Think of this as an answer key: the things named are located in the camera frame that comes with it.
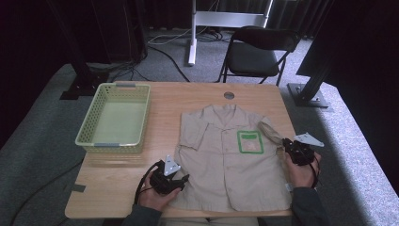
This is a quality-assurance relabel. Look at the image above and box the white metal stand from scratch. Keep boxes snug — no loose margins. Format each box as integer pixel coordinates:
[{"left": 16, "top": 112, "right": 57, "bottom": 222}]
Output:
[{"left": 187, "top": 0, "right": 275, "bottom": 67}]

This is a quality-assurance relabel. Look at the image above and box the thin black floor cable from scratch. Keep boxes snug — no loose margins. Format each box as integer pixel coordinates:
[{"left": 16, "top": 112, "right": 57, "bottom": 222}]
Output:
[{"left": 8, "top": 159, "right": 85, "bottom": 226}]

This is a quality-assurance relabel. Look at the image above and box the left hand-held gripper cable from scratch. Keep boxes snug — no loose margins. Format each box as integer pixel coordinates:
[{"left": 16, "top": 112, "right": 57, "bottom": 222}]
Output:
[{"left": 134, "top": 160, "right": 165, "bottom": 205}]

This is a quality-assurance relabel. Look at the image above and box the beige short-sleeved shirt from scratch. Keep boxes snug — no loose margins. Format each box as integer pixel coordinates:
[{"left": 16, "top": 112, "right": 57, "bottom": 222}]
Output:
[{"left": 168, "top": 104, "right": 295, "bottom": 213}]

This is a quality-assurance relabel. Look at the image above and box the person's right hand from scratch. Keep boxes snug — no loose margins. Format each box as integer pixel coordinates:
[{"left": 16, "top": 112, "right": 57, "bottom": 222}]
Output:
[{"left": 285, "top": 150, "right": 323, "bottom": 189}]

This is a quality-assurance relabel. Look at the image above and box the black folding chair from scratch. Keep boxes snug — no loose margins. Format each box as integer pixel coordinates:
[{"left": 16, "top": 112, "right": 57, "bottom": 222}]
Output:
[{"left": 217, "top": 25, "right": 301, "bottom": 88}]

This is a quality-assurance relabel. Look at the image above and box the white floor cable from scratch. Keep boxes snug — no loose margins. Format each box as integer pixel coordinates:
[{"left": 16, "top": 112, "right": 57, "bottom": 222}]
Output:
[{"left": 147, "top": 27, "right": 193, "bottom": 45}]

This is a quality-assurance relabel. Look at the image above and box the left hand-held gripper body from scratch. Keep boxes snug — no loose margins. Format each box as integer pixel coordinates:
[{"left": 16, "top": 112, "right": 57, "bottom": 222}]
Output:
[{"left": 149, "top": 154, "right": 185, "bottom": 196}]

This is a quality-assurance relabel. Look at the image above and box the hand-held gripper cable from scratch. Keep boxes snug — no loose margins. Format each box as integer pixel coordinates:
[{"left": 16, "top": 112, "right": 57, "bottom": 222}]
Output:
[
  {"left": 134, "top": 160, "right": 165, "bottom": 205},
  {"left": 308, "top": 155, "right": 323, "bottom": 190}
]

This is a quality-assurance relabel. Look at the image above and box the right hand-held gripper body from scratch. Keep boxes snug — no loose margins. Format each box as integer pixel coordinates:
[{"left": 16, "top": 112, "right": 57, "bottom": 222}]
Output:
[{"left": 284, "top": 132, "right": 326, "bottom": 167}]

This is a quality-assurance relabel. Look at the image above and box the light green plastic basket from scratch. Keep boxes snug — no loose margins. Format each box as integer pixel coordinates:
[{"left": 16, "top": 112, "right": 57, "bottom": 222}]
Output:
[{"left": 74, "top": 82, "right": 152, "bottom": 155}]

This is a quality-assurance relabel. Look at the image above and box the person's left hand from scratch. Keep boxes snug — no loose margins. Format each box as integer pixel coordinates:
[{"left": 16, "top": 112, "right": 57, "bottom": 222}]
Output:
[{"left": 138, "top": 170, "right": 184, "bottom": 213}]

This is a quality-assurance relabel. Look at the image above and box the right hand-held gripper cable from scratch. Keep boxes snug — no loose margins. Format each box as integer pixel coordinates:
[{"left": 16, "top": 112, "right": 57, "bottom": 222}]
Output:
[{"left": 308, "top": 155, "right": 323, "bottom": 190}]

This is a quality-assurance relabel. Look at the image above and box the black metal stand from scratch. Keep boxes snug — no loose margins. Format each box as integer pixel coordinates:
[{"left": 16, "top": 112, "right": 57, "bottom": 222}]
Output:
[
  {"left": 46, "top": 0, "right": 110, "bottom": 102},
  {"left": 287, "top": 0, "right": 346, "bottom": 109}
]

